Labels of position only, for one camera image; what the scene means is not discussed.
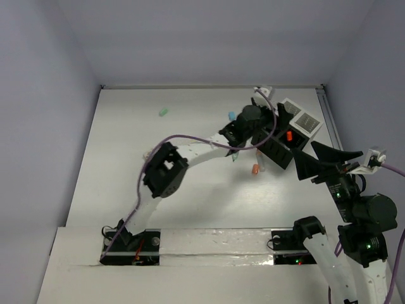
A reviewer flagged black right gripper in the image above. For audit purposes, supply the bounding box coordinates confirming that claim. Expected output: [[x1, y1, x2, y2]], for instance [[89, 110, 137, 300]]
[[291, 139, 361, 220]]

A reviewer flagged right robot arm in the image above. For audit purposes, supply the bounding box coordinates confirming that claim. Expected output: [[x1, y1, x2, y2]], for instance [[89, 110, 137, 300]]
[[292, 141, 397, 303]]

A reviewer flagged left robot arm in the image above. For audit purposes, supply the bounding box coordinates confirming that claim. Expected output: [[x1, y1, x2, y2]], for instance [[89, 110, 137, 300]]
[[117, 103, 293, 250]]

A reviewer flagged white organizer container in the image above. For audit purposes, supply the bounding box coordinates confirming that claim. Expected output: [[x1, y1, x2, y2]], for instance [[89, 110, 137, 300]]
[[281, 98, 323, 139]]

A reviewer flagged black organizer container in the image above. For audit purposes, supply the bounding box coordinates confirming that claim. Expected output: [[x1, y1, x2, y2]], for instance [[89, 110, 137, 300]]
[[258, 124, 309, 169]]

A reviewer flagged clear capped highlighter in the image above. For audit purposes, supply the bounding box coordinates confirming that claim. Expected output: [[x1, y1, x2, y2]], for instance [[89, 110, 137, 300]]
[[256, 149, 266, 172]]

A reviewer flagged blue highlighter cap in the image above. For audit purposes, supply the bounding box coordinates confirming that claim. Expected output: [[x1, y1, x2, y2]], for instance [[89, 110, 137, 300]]
[[228, 111, 236, 121]]

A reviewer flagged teal highlighter pen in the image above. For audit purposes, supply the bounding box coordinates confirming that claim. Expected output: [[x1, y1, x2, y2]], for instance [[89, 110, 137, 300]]
[[232, 152, 239, 162]]

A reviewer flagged green highlighter cap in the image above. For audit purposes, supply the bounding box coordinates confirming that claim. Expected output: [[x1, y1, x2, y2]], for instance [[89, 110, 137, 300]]
[[159, 108, 168, 117]]

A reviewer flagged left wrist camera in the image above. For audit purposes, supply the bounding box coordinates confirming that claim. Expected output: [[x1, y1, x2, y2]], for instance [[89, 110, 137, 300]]
[[252, 87, 273, 105]]

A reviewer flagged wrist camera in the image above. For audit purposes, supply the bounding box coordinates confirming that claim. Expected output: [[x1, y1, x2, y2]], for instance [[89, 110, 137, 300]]
[[252, 87, 273, 105], [351, 146, 387, 175]]

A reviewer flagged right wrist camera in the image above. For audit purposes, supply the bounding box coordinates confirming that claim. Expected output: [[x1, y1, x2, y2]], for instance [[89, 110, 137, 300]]
[[351, 146, 387, 175]]

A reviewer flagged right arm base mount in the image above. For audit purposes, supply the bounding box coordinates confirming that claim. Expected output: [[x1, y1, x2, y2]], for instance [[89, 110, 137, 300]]
[[266, 216, 326, 265]]

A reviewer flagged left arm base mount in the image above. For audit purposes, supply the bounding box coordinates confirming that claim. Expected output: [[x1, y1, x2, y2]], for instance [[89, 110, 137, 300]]
[[100, 230, 161, 266]]

